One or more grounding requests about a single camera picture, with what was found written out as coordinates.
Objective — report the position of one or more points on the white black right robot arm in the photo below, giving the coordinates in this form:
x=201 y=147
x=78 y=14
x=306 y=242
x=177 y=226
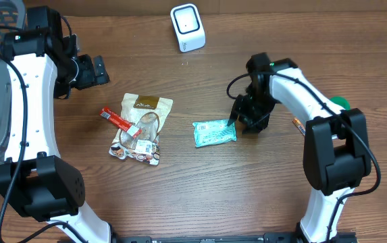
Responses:
x=336 y=154

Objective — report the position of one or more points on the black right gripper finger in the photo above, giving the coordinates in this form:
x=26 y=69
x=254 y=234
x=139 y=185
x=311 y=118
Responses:
x=255 y=128
x=234 y=113

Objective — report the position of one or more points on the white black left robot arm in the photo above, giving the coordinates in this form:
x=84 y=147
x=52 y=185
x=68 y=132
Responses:
x=35 y=181

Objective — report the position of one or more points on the red stick sachet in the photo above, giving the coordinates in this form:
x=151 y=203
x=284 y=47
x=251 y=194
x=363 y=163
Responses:
x=121 y=123

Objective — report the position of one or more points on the green lid white jar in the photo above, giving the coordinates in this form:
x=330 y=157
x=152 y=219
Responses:
x=342 y=102

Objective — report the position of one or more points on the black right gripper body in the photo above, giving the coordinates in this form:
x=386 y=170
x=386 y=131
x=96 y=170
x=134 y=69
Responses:
x=258 y=106

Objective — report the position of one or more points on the black aluminium rail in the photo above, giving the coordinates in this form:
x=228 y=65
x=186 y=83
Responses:
x=213 y=239

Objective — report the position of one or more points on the white barcode scanner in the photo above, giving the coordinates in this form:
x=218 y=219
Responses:
x=188 y=27

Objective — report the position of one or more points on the beige brown snack pouch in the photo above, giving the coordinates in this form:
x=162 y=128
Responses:
x=148 y=114

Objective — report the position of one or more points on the teal wet wipes pack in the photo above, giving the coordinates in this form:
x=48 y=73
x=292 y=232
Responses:
x=214 y=132

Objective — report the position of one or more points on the orange tissue pack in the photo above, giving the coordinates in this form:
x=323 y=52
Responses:
x=299 y=125

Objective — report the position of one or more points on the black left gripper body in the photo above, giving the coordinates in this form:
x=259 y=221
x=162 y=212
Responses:
x=85 y=76

